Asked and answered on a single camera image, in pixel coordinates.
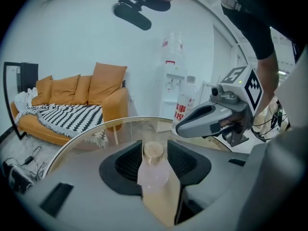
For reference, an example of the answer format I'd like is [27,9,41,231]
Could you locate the white water dispenser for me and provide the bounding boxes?
[155,64,186,132]

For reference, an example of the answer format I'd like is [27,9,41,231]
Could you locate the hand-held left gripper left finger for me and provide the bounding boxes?
[23,140,169,231]

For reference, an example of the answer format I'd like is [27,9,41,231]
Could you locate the black head-mounted camera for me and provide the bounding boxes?
[112,0,153,31]

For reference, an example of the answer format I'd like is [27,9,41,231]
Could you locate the black and white striped blanket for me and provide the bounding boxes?
[14,104,109,149]

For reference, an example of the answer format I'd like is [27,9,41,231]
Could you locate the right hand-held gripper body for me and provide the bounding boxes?
[209,65,265,148]

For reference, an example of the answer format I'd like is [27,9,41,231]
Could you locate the clear water jug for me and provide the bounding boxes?
[160,31,186,66]

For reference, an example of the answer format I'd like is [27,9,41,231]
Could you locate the round grey table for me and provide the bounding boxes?
[44,116,233,226]

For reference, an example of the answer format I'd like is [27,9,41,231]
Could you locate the large orange sofa cushion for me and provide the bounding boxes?
[88,62,128,106]

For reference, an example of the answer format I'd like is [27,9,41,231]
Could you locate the white crumpled cloth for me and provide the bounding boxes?
[13,87,39,112]

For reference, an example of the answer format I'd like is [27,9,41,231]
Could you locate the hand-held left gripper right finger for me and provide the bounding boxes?
[167,140,251,231]

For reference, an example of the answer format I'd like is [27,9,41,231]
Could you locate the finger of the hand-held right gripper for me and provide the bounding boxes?
[194,100,232,109]
[175,102,234,139]

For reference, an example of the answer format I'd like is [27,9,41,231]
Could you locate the person's right hand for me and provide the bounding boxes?
[219,114,244,130]

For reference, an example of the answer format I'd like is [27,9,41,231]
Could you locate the clear plastic water bottle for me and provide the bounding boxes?
[171,75,199,130]

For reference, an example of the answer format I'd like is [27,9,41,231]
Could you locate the person's black t-shirt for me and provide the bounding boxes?
[211,0,308,60]

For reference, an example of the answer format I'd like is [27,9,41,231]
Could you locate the black framed floor mirror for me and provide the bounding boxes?
[3,61,28,141]

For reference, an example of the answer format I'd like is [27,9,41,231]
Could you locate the orange sofa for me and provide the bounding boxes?
[11,62,130,147]

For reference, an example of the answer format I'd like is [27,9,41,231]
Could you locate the black cabinet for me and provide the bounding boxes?
[20,62,39,95]

